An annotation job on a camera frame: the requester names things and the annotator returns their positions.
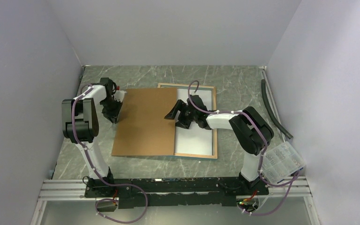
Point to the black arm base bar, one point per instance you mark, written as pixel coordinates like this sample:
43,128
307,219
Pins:
177,191

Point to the blue wooden picture frame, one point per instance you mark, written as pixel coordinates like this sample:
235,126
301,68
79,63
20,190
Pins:
214,149

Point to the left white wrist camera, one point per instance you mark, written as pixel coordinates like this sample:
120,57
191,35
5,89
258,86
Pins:
119,95

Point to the hot air balloon photo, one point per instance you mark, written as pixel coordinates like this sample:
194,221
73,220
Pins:
194,140

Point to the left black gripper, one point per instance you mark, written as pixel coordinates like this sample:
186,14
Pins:
113,116

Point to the clear plastic screw box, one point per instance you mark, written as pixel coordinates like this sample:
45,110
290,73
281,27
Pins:
280,162

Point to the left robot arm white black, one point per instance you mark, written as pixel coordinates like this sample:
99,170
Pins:
80,125

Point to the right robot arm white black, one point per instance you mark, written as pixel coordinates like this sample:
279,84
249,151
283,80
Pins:
251,130

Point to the brown frame backing board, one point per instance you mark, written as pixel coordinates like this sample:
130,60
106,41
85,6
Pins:
142,129

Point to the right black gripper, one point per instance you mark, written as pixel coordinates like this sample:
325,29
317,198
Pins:
181,106

